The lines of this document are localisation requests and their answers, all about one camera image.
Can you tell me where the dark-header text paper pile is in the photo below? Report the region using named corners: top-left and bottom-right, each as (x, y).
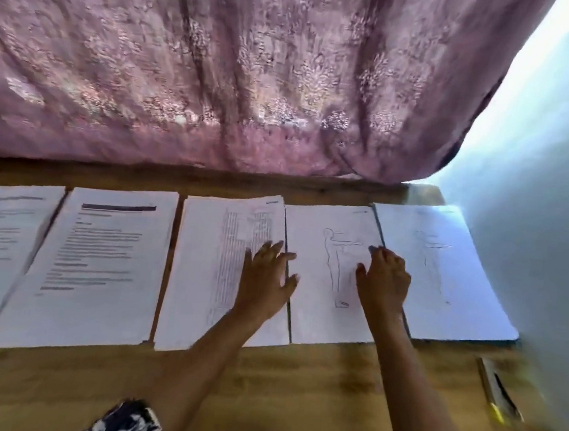
top-left (0, 176), bottom-right (181, 365)

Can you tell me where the person's left forearm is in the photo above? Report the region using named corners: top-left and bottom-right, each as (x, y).
top-left (141, 301), bottom-right (262, 431)

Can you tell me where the table-print paper pile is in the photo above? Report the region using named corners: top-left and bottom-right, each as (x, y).
top-left (152, 185), bottom-right (304, 363)

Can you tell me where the pink patterned curtain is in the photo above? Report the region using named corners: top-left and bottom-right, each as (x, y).
top-left (0, 0), bottom-right (558, 205)

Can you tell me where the person's left hand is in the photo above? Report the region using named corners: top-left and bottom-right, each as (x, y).
top-left (232, 237), bottom-right (303, 331)

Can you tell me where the silver yellow black stapler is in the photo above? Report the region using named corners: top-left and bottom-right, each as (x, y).
top-left (471, 355), bottom-right (530, 426)

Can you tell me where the grey-header text paper pile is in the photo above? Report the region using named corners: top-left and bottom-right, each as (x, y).
top-left (0, 180), bottom-right (68, 361)

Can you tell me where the person's right forearm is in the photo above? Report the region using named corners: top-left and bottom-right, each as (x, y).
top-left (357, 309), bottom-right (485, 431)

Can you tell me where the person's right hand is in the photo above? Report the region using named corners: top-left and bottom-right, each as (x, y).
top-left (351, 243), bottom-right (416, 326)

